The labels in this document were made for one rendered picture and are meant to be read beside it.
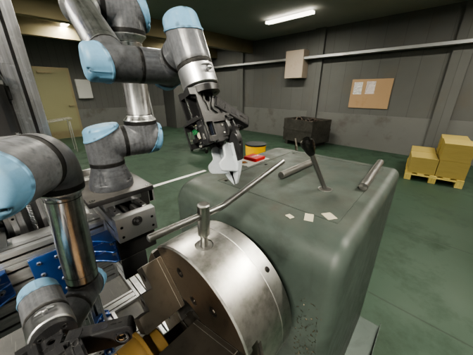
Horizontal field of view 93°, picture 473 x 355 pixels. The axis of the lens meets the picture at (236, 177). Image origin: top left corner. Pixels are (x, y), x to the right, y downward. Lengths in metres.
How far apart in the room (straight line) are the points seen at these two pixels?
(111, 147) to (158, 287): 0.55
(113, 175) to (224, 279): 0.63
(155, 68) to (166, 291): 0.46
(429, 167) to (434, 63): 2.65
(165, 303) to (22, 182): 0.31
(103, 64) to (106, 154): 0.41
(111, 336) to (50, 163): 0.34
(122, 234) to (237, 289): 0.53
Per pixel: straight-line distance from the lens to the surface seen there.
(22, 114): 1.03
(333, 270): 0.44
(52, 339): 0.59
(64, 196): 0.62
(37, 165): 0.51
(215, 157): 0.50
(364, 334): 1.28
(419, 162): 5.04
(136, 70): 0.56
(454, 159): 5.07
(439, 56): 6.87
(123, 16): 0.91
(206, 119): 0.44
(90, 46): 0.55
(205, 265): 0.40
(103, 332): 0.55
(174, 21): 0.53
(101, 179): 0.93
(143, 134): 0.91
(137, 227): 0.86
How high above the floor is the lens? 1.50
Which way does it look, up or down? 21 degrees down
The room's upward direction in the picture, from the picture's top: straight up
